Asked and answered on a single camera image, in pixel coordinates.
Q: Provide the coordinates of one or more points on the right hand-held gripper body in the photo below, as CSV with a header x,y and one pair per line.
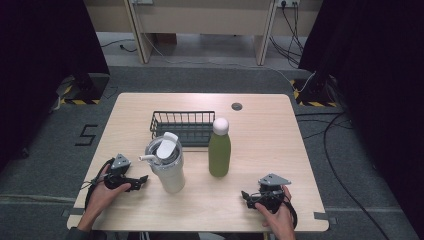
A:
x,y
271,181

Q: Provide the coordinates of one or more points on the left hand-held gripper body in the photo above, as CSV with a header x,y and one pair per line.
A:
x,y
119,161

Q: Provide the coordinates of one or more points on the green bottle with white cap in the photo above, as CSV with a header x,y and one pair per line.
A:
x,y
219,153

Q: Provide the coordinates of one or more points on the person's right hand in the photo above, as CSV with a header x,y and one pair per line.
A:
x,y
281,221

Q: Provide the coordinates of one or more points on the person's left hand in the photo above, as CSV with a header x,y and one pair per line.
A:
x,y
100,198

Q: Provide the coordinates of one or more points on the white tumbler with straw lid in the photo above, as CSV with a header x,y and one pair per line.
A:
x,y
170,173

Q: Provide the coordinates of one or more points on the black stand base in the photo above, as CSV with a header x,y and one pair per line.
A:
x,y
88,87
315,93

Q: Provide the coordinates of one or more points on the round grey table grommet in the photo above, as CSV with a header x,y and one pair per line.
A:
x,y
236,106

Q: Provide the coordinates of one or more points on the black curtain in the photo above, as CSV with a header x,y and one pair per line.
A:
x,y
40,66
376,83

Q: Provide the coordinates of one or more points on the beige wooden desk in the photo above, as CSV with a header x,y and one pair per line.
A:
x,y
200,20

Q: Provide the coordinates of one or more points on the white wall socket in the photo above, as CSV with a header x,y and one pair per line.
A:
x,y
288,2

